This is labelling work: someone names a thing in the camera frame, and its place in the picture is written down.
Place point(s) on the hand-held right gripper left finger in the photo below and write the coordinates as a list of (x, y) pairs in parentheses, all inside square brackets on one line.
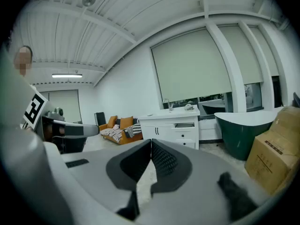
[(133, 165)]

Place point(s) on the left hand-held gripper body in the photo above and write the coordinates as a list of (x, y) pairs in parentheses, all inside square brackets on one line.
[(35, 109)]

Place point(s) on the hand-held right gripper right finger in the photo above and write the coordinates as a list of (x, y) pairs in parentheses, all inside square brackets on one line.
[(166, 160)]

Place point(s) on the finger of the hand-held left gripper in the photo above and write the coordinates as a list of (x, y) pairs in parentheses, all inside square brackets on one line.
[(82, 130)]

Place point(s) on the white drawer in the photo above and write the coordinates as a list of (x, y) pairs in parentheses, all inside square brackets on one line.
[(189, 145), (185, 132)]

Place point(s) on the black chair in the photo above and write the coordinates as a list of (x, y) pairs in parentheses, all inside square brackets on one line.
[(100, 118)]

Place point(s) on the white vanity cabinet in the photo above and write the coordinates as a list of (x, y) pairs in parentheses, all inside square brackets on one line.
[(161, 131)]

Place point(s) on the beige roller blind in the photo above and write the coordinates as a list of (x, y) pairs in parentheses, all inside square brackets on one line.
[(267, 53), (192, 64), (243, 55), (65, 104)]

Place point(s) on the orange cushion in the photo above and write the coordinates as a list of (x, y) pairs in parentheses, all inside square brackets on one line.
[(126, 121), (112, 121)]

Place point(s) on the black white striped blanket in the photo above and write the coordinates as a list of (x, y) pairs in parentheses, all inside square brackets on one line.
[(114, 133)]

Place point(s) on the pink soft toy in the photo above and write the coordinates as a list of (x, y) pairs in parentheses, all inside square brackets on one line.
[(116, 126)]

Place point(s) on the ceiling tube lamp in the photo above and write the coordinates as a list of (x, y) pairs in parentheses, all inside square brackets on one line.
[(66, 75)]

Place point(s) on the person's head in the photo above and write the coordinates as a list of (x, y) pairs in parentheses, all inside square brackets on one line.
[(22, 62)]

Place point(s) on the chrome faucet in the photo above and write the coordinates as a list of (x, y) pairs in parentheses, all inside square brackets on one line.
[(170, 107)]

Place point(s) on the small white object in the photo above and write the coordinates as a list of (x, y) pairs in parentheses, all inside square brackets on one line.
[(188, 107)]

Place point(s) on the dark bathtub behind window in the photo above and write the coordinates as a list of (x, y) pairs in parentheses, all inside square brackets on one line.
[(213, 108)]

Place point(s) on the dark green white bathtub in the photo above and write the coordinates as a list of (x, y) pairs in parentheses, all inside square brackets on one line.
[(236, 137)]

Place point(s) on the large cardboard box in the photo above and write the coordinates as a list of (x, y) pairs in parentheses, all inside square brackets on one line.
[(269, 158)]

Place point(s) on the round ceiling fixture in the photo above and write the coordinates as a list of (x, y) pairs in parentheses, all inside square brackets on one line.
[(88, 0)]

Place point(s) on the small cardboard box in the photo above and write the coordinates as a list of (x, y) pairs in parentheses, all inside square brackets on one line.
[(289, 121)]

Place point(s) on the grey gripper camera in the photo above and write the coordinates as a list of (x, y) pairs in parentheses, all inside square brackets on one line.
[(57, 112)]

